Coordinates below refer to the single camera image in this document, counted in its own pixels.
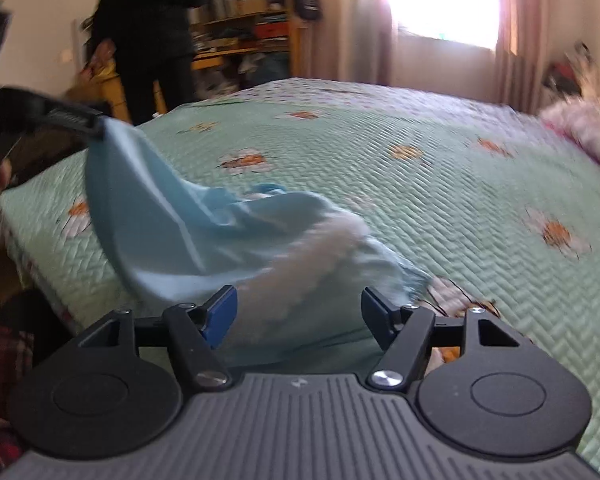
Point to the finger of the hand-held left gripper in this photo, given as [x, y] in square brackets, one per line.
[65, 116]

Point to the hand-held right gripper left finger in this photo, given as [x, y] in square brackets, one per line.
[222, 312]

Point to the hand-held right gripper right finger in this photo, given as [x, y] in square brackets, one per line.
[375, 310]

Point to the light blue and white garment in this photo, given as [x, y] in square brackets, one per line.
[180, 230]

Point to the green quilted bee bedspread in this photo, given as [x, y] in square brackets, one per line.
[405, 200]

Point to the grey blue cloth bundle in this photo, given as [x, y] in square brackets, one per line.
[267, 67]

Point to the wooden bookshelf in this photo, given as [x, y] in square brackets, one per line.
[250, 5]

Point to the floral white duvet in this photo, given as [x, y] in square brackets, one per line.
[585, 130]

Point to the pink curtain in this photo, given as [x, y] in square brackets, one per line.
[350, 20]
[522, 35]

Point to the cluttered bedside table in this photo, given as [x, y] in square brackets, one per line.
[572, 72]

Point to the white wall switch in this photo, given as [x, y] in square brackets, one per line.
[66, 56]

